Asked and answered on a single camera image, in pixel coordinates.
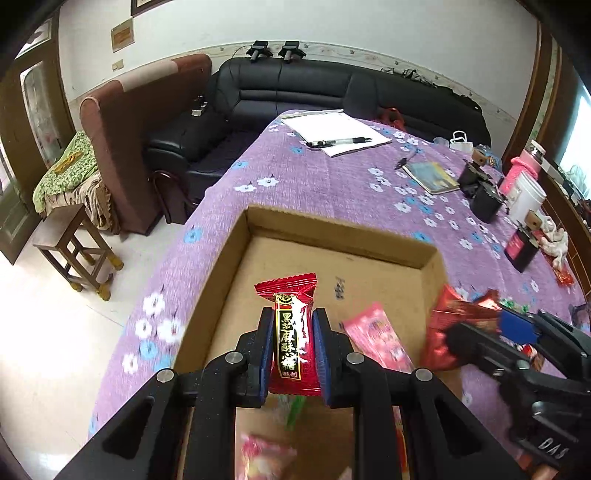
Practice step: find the dark red gold-print snack packet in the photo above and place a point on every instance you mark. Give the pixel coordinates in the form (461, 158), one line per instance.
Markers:
(443, 314)

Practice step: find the red packet with black label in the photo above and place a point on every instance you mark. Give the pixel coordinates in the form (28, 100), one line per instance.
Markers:
(293, 332)

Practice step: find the black bag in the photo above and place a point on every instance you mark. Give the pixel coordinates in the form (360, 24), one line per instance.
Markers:
(457, 97)

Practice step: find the red plastic bag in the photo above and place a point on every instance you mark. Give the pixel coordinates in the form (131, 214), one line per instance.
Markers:
(564, 278)

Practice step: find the black tin with cork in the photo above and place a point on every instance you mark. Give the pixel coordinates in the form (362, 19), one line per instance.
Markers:
(521, 244)
(487, 201)
(472, 173)

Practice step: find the bottle with pink sleeve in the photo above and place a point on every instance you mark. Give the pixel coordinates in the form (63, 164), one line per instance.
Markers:
(521, 166)

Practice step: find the black pen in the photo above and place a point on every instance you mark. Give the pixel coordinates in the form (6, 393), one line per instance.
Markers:
(341, 142)

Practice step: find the small wall plaque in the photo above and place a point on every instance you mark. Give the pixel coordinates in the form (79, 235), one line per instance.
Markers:
(123, 37)

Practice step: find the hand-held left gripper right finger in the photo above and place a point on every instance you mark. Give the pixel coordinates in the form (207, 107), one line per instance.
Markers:
(322, 360)

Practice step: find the notebook with dark cover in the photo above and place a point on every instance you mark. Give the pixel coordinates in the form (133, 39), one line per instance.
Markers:
(431, 177)

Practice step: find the green candy packet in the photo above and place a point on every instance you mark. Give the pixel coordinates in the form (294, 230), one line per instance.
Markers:
(292, 410)

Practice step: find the green patterned blanket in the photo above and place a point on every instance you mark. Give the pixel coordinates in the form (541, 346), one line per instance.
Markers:
(64, 170)

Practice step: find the red cloth item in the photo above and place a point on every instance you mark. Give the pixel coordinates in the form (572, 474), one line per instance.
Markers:
(392, 119)

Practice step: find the small pink snack packet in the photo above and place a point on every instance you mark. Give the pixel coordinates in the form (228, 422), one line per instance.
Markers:
(263, 454)

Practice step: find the purple floral tablecloth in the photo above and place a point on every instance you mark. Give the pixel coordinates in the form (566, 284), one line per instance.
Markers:
(323, 184)

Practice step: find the white gloves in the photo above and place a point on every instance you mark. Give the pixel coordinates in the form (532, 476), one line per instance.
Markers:
(556, 240)

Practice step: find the blue patterned pouch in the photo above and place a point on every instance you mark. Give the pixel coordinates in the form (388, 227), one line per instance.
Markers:
(487, 157)

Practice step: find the white and green snack packet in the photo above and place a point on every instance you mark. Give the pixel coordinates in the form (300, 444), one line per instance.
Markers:
(515, 305)

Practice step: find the small dark pen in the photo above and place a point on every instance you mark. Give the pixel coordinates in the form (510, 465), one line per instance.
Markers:
(406, 159)

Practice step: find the framed wall painting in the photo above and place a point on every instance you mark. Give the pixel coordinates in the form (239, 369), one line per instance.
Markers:
(143, 5)

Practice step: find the wooden cabinet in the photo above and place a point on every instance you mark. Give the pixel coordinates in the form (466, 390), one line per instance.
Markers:
(572, 221)

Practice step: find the white plastic bag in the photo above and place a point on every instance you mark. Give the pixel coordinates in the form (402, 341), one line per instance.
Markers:
(461, 144)

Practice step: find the black leather sofa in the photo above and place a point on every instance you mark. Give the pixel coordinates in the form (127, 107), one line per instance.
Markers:
(286, 97)

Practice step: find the white plastic jar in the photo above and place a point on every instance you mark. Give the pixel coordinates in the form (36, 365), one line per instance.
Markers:
(528, 201)

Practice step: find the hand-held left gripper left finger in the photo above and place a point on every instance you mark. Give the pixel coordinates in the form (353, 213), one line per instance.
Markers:
(265, 355)

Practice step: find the white paper sheets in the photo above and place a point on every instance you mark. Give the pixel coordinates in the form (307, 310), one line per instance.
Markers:
(332, 127)

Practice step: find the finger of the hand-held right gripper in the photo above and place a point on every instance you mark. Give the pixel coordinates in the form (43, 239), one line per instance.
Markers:
(519, 325)
(485, 350)

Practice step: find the wooden door with glass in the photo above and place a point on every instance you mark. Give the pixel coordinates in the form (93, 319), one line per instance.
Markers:
(27, 115)

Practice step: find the spare hand-held gripper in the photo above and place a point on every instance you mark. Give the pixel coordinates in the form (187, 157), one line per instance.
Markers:
(291, 50)
(257, 50)

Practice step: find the wooden stool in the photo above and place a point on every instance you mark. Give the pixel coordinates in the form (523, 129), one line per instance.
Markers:
(69, 230)

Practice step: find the brown cardboard box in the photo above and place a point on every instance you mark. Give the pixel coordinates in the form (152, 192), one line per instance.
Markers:
(295, 249)

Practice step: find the brown armchair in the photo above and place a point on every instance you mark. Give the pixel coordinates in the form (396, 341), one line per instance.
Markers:
(134, 138)

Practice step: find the large pink snack packet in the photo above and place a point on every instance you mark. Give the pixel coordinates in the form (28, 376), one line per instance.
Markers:
(378, 337)

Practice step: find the white power strip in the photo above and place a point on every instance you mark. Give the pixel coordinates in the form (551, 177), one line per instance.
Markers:
(198, 106)

